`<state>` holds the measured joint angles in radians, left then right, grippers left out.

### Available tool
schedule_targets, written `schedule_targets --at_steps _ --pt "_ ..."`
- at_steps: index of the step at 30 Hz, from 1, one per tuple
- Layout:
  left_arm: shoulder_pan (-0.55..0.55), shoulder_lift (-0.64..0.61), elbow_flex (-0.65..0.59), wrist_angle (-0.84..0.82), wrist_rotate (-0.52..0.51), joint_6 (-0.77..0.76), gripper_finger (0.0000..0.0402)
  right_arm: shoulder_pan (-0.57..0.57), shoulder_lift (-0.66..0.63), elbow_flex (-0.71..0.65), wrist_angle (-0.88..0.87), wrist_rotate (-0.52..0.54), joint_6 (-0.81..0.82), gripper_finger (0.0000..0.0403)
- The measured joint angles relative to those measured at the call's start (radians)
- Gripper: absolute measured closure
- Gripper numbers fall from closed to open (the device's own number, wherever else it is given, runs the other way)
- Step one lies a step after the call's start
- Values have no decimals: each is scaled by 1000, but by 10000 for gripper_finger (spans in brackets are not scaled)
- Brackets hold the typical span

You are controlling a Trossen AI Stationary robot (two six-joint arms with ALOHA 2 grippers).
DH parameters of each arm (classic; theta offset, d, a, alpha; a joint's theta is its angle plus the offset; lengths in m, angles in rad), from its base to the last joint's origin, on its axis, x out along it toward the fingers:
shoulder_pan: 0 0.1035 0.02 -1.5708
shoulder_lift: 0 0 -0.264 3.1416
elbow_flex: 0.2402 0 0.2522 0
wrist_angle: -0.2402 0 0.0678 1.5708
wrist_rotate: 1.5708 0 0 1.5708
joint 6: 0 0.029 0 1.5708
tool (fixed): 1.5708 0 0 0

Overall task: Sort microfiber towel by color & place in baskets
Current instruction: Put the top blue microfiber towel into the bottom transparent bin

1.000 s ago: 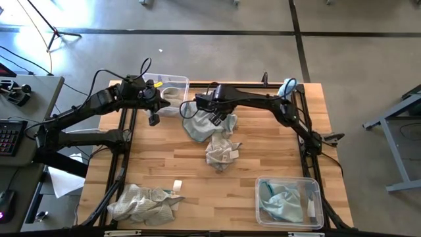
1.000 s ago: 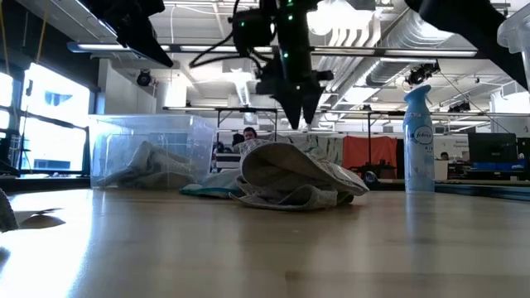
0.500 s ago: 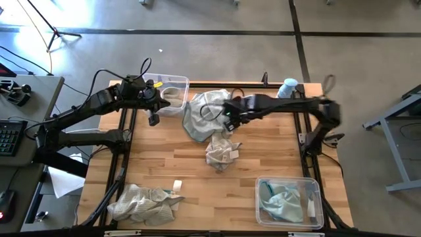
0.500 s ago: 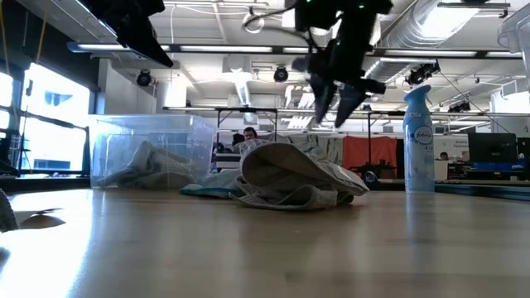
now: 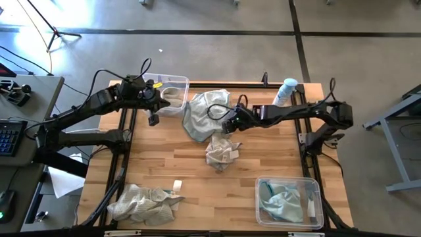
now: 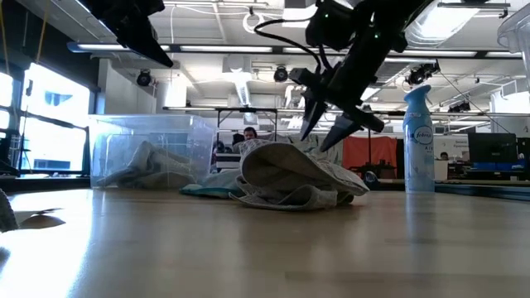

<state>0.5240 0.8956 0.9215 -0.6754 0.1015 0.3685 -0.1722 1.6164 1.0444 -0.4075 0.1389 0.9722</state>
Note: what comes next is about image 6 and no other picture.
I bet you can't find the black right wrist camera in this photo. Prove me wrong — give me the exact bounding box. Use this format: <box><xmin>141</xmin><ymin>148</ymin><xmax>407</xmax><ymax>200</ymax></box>
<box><xmin>288</xmin><ymin>67</ymin><xmax>323</xmax><ymax>89</ymax></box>

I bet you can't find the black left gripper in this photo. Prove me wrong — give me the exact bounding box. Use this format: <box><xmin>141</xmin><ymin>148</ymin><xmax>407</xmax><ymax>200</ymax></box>
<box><xmin>80</xmin><ymin>0</ymin><xmax>175</xmax><ymax>70</ymax></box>

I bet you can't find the white coiled ceiling cable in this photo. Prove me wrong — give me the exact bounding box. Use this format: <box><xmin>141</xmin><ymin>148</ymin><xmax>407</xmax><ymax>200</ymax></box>
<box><xmin>242</xmin><ymin>12</ymin><xmax>266</xmax><ymax>35</ymax></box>

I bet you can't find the blue microfiber towel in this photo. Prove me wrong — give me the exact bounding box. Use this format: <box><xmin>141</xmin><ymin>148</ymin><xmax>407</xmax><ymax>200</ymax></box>
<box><xmin>179</xmin><ymin>168</ymin><xmax>246</xmax><ymax>199</ymax></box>

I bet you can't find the clear plastic storage bin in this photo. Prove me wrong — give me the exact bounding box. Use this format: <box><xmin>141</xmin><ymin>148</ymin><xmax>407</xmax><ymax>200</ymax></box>
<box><xmin>496</xmin><ymin>3</ymin><xmax>530</xmax><ymax>84</ymax></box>
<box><xmin>89</xmin><ymin>113</ymin><xmax>217</xmax><ymax>190</ymax></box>

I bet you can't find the black background table frame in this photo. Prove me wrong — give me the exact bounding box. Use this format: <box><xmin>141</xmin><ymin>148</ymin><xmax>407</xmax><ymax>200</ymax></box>
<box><xmin>162</xmin><ymin>106</ymin><xmax>407</xmax><ymax>166</ymax></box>

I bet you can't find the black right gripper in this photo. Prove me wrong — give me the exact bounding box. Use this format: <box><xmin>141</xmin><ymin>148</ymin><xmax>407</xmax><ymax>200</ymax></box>
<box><xmin>299</xmin><ymin>36</ymin><xmax>387</xmax><ymax>153</ymax></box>

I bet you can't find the grey white microfiber towel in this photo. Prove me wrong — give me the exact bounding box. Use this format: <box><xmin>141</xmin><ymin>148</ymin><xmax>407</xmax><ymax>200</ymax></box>
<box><xmin>229</xmin><ymin>138</ymin><xmax>370</xmax><ymax>212</ymax></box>

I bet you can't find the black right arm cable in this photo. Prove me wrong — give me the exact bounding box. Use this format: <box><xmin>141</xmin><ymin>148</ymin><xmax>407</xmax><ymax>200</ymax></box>
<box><xmin>253</xmin><ymin>17</ymin><xmax>325</xmax><ymax>74</ymax></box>

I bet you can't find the light blue Febreze spray bottle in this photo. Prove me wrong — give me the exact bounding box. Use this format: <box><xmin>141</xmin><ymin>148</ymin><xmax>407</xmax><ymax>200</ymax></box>
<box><xmin>402</xmin><ymin>84</ymin><xmax>436</xmax><ymax>195</ymax></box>

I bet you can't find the black ceiling camera cluster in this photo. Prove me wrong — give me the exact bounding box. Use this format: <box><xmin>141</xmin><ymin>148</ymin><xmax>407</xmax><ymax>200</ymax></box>
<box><xmin>405</xmin><ymin>60</ymin><xmax>441</xmax><ymax>87</ymax></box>

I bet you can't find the black computer monitor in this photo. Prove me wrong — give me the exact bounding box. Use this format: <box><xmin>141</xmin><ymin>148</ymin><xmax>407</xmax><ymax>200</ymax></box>
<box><xmin>467</xmin><ymin>132</ymin><xmax>518</xmax><ymax>164</ymax></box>

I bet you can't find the orange hanging cloth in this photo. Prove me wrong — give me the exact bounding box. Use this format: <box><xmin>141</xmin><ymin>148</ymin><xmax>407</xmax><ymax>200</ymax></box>
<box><xmin>341</xmin><ymin>136</ymin><xmax>398</xmax><ymax>171</ymax></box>

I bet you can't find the long ceiling light strip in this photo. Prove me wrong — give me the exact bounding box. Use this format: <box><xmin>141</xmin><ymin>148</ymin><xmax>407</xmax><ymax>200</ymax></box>
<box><xmin>67</xmin><ymin>41</ymin><xmax>523</xmax><ymax>58</ymax></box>

